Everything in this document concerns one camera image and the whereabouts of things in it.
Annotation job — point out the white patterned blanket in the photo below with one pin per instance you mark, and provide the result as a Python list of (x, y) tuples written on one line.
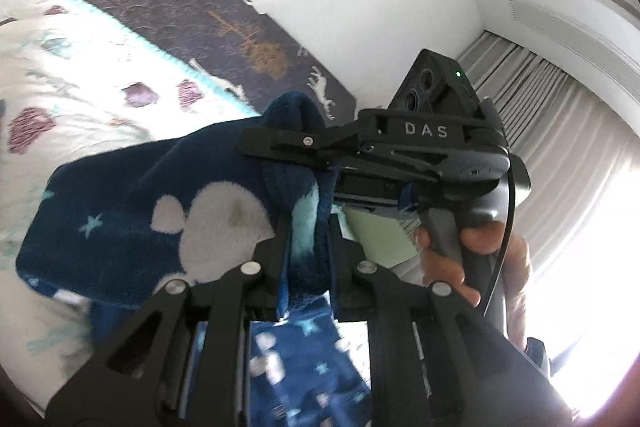
[(75, 72)]

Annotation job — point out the blue star-print fleece garment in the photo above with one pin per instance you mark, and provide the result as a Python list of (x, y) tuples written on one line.
[(125, 197)]

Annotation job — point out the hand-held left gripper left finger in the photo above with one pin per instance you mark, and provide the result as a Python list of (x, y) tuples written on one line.
[(272, 252)]

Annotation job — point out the person's right hand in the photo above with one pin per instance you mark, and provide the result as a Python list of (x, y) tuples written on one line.
[(442, 269)]

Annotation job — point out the white ceiling air vent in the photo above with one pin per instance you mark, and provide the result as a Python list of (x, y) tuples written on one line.
[(565, 34)]

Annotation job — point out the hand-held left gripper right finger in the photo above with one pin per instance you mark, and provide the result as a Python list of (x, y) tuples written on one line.
[(338, 257)]

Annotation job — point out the dark dinosaur-print bed sheet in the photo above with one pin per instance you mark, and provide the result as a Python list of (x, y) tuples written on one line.
[(150, 7)]

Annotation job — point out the person's right forearm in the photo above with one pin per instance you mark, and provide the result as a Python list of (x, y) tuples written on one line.
[(520, 322)]

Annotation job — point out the grey curtain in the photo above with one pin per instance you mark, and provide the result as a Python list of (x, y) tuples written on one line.
[(550, 122)]

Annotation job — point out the light green cloth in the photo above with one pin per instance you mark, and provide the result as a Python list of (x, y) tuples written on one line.
[(381, 237)]

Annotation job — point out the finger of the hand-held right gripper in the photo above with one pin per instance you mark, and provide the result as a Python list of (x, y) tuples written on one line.
[(300, 142)]

